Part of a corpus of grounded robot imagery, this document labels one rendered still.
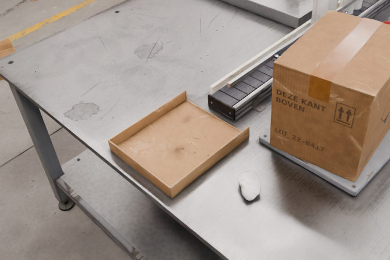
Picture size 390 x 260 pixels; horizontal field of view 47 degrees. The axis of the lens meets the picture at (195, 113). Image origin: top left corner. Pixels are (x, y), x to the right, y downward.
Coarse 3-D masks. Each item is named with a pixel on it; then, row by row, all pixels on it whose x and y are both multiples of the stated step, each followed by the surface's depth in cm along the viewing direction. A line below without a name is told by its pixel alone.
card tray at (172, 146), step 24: (144, 120) 133; (168, 120) 136; (192, 120) 135; (216, 120) 134; (120, 144) 130; (144, 144) 129; (168, 144) 128; (192, 144) 128; (216, 144) 127; (144, 168) 117; (168, 168) 121; (192, 168) 120; (168, 192) 113
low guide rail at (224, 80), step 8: (304, 24) 157; (296, 32) 155; (280, 40) 151; (288, 40) 153; (272, 48) 148; (256, 56) 144; (264, 56) 147; (248, 64) 142; (232, 72) 139; (240, 72) 141; (224, 80) 136; (216, 88) 135
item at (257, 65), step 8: (352, 0) 159; (344, 8) 157; (304, 32) 144; (296, 40) 142; (280, 48) 138; (272, 56) 136; (256, 64) 133; (248, 72) 131; (232, 80) 128; (240, 80) 129
